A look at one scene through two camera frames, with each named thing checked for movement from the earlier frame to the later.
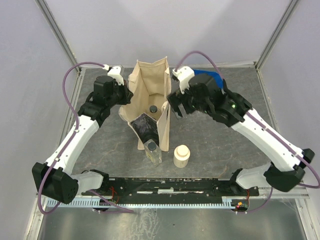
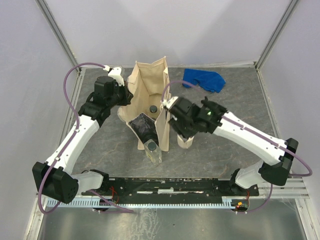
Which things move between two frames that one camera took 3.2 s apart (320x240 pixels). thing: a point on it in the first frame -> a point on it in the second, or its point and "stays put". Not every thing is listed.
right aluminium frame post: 289,12 stays put
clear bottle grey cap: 153,152 stays put
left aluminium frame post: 49,17 stays put
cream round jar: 181,156 -> 185,143
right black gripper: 177,98 -> 176,122
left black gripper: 128,94 stays put
